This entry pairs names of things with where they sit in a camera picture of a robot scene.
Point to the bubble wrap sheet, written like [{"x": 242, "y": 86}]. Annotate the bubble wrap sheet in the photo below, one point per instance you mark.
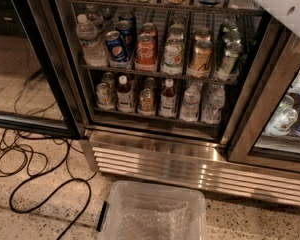
[{"x": 152, "y": 220}]

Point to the white green soda can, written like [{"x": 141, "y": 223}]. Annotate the white green soda can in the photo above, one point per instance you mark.
[{"x": 173, "y": 56}]

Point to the stainless steel beverage fridge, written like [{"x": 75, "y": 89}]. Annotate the stainless steel beverage fridge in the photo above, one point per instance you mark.
[{"x": 171, "y": 150}]

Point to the open glass fridge door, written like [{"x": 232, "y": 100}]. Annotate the open glass fridge door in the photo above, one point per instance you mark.
[{"x": 37, "y": 93}]

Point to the clear water bottle middle shelf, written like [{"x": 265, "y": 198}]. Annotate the clear water bottle middle shelf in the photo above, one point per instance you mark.
[{"x": 91, "y": 42}]

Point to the water bottle bottom left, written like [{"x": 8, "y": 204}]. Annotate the water bottle bottom left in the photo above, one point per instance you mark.
[{"x": 190, "y": 104}]

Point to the blue pepsi can behind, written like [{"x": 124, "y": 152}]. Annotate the blue pepsi can behind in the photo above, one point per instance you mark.
[{"x": 127, "y": 32}]

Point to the green can bottom shelf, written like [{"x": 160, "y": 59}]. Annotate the green can bottom shelf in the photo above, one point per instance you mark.
[{"x": 105, "y": 96}]

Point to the orange gold soda can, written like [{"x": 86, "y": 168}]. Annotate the orange gold soda can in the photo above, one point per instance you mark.
[{"x": 201, "y": 55}]

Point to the brown tea bottle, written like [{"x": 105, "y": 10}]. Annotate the brown tea bottle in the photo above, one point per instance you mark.
[
  {"x": 168, "y": 99},
  {"x": 125, "y": 95}
]

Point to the closed right glass fridge door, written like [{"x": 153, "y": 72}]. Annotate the closed right glass fridge door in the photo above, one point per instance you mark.
[{"x": 271, "y": 152}]

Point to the green silver soda can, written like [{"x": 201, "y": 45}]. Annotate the green silver soda can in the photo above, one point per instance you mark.
[{"x": 228, "y": 59}]

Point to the brown tea bottle right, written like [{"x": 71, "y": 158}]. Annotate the brown tea bottle right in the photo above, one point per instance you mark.
[{"x": 168, "y": 99}]

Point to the brown tea bottle left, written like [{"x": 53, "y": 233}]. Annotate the brown tea bottle left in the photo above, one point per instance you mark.
[{"x": 125, "y": 95}]

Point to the blue pepsi can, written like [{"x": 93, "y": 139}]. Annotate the blue pepsi can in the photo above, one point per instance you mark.
[
  {"x": 116, "y": 46},
  {"x": 127, "y": 32}
]

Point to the water bottle bottom right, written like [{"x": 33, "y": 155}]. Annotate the water bottle bottom right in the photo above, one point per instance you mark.
[{"x": 212, "y": 110}]

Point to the red coca cola can behind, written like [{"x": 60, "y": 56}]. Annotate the red coca cola can behind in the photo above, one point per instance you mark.
[{"x": 150, "y": 28}]

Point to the red coca cola can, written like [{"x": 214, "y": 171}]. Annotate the red coca cola can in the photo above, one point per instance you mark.
[
  {"x": 145, "y": 50},
  {"x": 150, "y": 28}
]

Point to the water bottle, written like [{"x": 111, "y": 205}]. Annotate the water bottle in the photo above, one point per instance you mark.
[
  {"x": 190, "y": 104},
  {"x": 212, "y": 110}
]

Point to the clear plastic storage bin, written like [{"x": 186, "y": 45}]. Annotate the clear plastic storage bin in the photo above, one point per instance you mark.
[{"x": 111, "y": 215}]

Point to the blue pepsi can front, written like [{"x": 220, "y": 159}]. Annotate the blue pepsi can front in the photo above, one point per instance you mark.
[{"x": 116, "y": 46}]

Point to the gold can bottom shelf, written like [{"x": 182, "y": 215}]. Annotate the gold can bottom shelf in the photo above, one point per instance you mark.
[{"x": 146, "y": 102}]

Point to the white green can right compartment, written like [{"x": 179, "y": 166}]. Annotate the white green can right compartment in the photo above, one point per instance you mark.
[{"x": 281, "y": 123}]

